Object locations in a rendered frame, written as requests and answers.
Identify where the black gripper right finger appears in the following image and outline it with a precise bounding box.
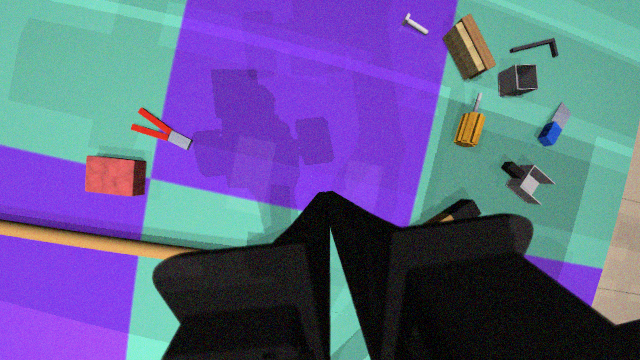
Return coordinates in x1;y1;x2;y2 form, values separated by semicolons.
326;191;533;360

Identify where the dark grey l-shaped bar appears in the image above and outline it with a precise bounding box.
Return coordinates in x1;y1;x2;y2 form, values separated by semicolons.
509;38;558;58

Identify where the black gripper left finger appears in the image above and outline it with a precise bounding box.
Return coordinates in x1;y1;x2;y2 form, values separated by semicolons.
152;192;331;360

